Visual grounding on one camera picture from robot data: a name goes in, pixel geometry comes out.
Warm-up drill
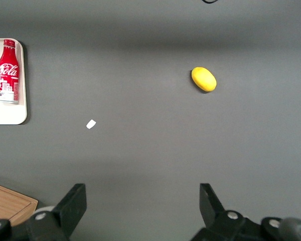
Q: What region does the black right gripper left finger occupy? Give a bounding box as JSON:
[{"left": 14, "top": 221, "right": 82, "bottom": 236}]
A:
[{"left": 26, "top": 183, "right": 87, "bottom": 241}]

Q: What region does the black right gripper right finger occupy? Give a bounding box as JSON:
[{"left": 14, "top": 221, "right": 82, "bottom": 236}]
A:
[{"left": 199, "top": 183, "right": 262, "bottom": 241}]

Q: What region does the white plastic tray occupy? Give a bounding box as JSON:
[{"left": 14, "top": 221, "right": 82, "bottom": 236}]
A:
[{"left": 0, "top": 38, "right": 28, "bottom": 126}]

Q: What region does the wooden board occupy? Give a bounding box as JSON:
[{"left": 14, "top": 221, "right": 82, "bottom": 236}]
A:
[{"left": 0, "top": 181, "right": 39, "bottom": 226}]

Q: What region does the yellow lemon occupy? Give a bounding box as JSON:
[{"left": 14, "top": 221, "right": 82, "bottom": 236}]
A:
[{"left": 191, "top": 66, "right": 218, "bottom": 92}]

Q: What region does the red Coca-Cola bottle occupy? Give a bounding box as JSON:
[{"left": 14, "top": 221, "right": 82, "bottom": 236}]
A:
[{"left": 0, "top": 39, "right": 20, "bottom": 105}]

